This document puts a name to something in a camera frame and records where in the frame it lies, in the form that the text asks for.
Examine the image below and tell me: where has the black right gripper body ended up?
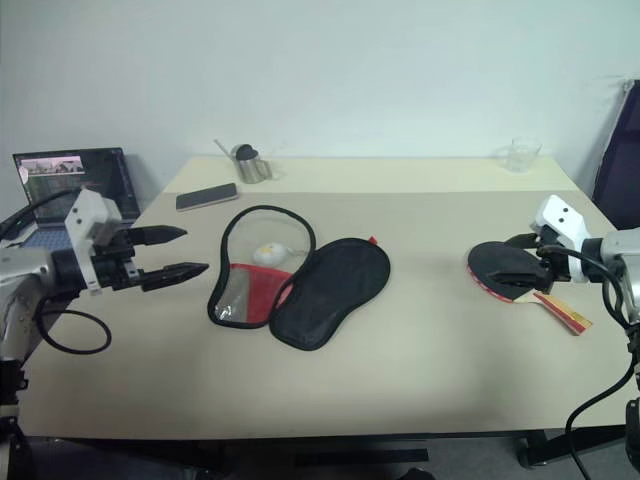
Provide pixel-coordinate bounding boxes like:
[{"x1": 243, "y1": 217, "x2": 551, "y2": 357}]
[{"x1": 532, "y1": 224, "x2": 574, "y2": 297}]

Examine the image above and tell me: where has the black smartphone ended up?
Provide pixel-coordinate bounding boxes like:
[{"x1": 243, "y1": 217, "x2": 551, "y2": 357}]
[{"x1": 175, "y1": 182, "x2": 239, "y2": 213}]

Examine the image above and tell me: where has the white plush chick charm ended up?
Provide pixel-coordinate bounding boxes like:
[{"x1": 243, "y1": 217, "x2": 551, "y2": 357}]
[{"x1": 251, "y1": 240, "x2": 294, "y2": 266}]

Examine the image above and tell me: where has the black table frame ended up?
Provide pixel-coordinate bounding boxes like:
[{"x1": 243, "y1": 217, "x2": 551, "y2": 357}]
[{"x1": 29, "y1": 423, "x2": 627, "y2": 472}]

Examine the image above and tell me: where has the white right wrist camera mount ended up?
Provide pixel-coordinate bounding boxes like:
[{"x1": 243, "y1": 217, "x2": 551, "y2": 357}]
[{"x1": 529, "y1": 194, "x2": 595, "y2": 285}]

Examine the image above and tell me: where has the open laptop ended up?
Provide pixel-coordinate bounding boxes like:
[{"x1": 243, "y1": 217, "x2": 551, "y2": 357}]
[{"x1": 11, "y1": 146, "x2": 142, "y2": 251}]

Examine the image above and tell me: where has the stainless steel cup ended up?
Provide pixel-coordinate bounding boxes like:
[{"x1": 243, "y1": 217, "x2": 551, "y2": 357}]
[{"x1": 233, "y1": 142, "x2": 275, "y2": 185}]

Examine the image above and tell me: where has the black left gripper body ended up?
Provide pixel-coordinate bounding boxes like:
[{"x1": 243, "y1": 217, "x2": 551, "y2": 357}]
[{"x1": 92, "y1": 223, "x2": 147, "y2": 294}]

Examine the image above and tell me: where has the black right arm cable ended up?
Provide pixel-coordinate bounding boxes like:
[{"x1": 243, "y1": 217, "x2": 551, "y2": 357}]
[{"x1": 563, "y1": 247, "x2": 640, "y2": 480}]

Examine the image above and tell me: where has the black red table tennis paddle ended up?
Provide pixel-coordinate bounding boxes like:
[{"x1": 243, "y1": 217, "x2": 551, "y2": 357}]
[{"x1": 466, "y1": 240, "x2": 596, "y2": 338}]

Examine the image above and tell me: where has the clear glass cup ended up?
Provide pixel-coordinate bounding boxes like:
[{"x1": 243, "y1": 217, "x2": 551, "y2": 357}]
[{"x1": 497, "y1": 136, "x2": 543, "y2": 175}]

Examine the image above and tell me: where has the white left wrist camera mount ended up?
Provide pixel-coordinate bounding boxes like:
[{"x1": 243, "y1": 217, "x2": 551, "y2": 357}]
[{"x1": 64, "y1": 187, "x2": 122, "y2": 297}]

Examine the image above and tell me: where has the black chair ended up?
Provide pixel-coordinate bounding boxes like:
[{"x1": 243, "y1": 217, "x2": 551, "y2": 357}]
[{"x1": 591, "y1": 78, "x2": 640, "y2": 232}]

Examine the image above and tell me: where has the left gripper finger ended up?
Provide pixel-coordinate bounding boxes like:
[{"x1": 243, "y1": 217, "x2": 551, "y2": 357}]
[
  {"x1": 141, "y1": 262, "x2": 211, "y2": 293},
  {"x1": 130, "y1": 225, "x2": 189, "y2": 247}
]

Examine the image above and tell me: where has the black crossbar under table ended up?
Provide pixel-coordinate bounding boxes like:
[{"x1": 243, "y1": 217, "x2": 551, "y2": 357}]
[{"x1": 293, "y1": 448, "x2": 430, "y2": 465}]

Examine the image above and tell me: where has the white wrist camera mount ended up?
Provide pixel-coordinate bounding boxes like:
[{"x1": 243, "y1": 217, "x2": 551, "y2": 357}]
[
  {"x1": 529, "y1": 194, "x2": 595, "y2": 285},
  {"x1": 64, "y1": 187, "x2": 122, "y2": 297}
]

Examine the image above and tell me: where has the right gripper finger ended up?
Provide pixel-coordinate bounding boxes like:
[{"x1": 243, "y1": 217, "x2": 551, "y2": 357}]
[
  {"x1": 486, "y1": 268, "x2": 547, "y2": 291},
  {"x1": 499, "y1": 232, "x2": 541, "y2": 249}
]

